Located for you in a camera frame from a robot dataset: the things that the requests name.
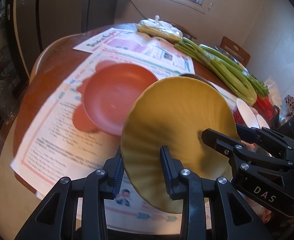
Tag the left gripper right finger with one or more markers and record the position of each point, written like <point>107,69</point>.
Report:
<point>212,209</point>

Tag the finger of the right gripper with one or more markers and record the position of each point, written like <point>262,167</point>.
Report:
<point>276,144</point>
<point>236,152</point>

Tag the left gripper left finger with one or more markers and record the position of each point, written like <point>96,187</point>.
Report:
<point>55,216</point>

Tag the red instant noodle bowl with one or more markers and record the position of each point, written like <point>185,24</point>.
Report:
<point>243,115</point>

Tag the yellow shell-shaped plate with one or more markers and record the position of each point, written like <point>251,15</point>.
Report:
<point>174,112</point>

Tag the orange plastic plate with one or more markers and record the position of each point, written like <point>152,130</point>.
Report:
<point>108,96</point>

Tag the metal pan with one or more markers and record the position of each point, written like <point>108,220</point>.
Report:
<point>199,78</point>

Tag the red tissue box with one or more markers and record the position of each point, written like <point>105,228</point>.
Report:
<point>264,106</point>

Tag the patterned cup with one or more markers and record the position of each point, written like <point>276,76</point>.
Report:
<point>289,100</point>

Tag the rear celery bunch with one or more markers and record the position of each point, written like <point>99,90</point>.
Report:
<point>240,81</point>

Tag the celery bunch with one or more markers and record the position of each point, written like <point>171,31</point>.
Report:
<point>240,81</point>
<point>192,50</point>

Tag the front celery bunch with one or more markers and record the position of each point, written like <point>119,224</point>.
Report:
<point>192,50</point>

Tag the large newspaper sheet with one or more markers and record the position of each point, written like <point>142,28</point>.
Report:
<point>53,147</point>

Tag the far metal bowl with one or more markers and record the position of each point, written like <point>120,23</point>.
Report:
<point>225,53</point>

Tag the wooden chair back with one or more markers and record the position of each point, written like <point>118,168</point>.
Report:
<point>235,50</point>

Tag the curved wooden chair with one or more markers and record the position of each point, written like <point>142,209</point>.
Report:
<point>186,33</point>

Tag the plastic bag of corn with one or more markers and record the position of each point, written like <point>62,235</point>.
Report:
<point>158,28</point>

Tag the far newspaper sheet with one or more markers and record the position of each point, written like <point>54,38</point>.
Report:
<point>136,42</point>

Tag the dark refrigerator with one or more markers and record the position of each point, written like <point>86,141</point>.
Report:
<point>33,25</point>

